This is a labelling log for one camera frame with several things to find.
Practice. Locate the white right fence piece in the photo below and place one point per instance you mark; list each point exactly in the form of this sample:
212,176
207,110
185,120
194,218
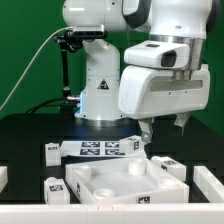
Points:
208,184

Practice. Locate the black camera on stand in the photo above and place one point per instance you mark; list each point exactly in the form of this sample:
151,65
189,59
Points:
71,41

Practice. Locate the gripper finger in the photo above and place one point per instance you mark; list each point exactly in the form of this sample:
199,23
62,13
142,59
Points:
181,121
146,129

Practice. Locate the paper sheet with tags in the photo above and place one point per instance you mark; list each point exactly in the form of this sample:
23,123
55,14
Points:
95,149

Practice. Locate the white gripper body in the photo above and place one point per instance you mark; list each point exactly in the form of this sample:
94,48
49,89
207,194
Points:
148,92

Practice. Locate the white front fence rail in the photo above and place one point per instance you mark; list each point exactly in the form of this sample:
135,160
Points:
113,214

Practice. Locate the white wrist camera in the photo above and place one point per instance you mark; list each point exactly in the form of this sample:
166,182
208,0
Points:
158,55

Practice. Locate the white fence piece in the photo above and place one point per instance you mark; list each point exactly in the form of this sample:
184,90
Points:
3,177
208,184

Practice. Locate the white square tabletop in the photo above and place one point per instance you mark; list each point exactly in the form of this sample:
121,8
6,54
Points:
124,181

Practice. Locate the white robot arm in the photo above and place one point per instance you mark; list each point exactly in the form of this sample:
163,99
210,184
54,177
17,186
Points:
129,23

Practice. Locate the white left fence piece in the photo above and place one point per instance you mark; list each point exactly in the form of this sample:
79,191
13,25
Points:
3,177

